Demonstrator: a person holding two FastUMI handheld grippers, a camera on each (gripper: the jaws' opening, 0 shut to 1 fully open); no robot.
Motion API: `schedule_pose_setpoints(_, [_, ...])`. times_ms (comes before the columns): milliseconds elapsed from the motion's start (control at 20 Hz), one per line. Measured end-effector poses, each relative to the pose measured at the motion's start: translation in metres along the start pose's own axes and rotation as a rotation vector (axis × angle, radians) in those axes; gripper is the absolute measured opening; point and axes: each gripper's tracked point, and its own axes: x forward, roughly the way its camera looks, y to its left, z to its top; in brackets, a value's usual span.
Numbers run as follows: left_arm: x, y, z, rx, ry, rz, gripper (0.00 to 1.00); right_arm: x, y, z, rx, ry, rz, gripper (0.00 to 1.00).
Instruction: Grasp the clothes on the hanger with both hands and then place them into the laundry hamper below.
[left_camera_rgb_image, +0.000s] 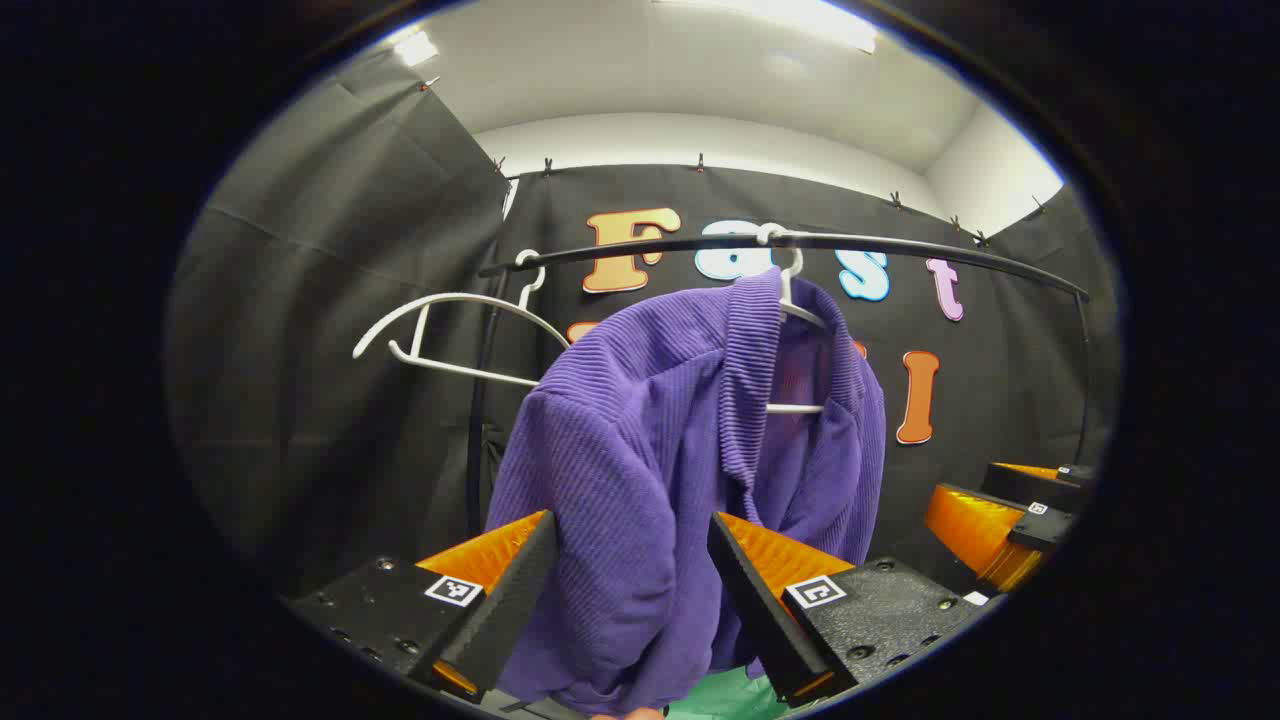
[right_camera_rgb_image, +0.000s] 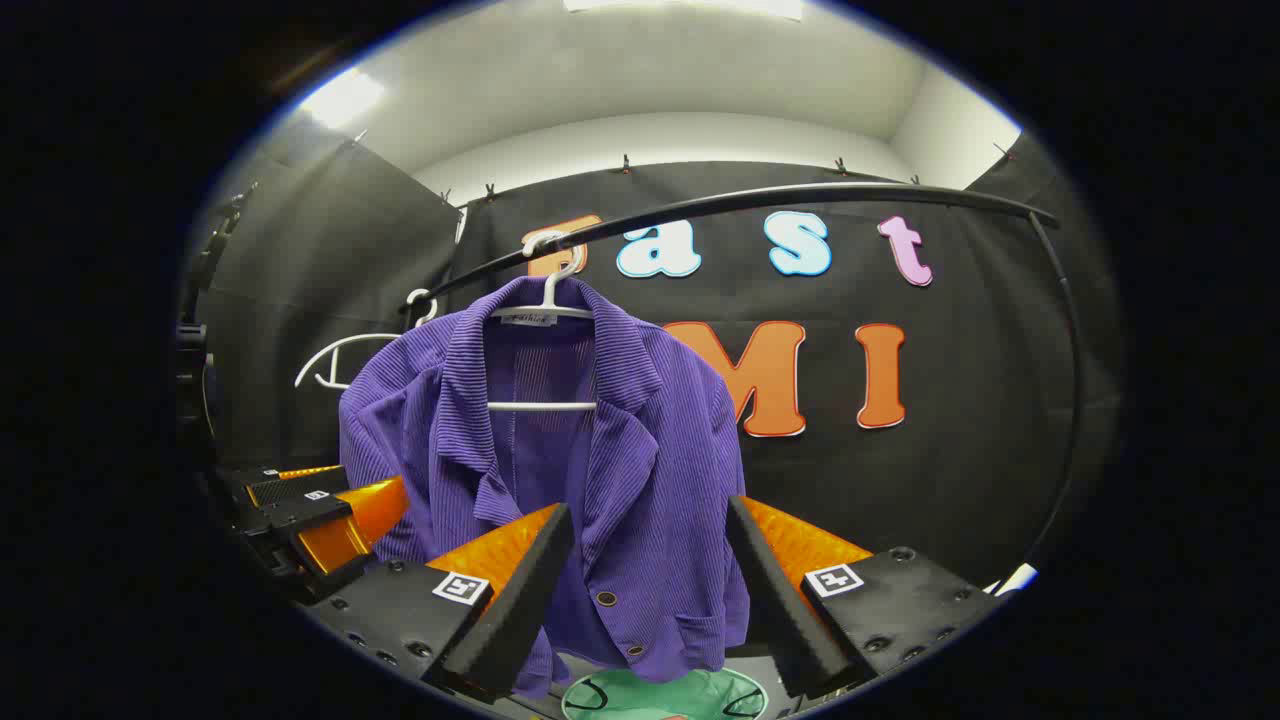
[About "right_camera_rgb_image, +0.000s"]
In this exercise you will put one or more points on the dark equipment stand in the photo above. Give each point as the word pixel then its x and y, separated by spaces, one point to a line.
pixel 215 250

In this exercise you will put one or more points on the black clothes rack rail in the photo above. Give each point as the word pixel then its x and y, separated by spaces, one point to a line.
pixel 800 193

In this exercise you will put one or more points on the white plastic hanger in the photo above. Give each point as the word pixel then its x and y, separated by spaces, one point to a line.
pixel 540 405
pixel 360 337

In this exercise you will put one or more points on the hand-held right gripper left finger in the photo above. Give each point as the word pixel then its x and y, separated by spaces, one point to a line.
pixel 520 600

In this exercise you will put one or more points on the green laundry hamper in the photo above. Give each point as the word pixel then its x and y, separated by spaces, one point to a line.
pixel 660 697

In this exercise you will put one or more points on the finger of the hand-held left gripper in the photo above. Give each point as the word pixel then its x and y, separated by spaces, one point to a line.
pixel 350 540
pixel 300 488

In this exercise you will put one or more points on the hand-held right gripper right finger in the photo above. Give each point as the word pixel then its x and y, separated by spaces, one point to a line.
pixel 780 600

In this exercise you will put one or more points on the ceiling light panel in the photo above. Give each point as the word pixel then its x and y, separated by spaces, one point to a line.
pixel 342 97
pixel 690 6

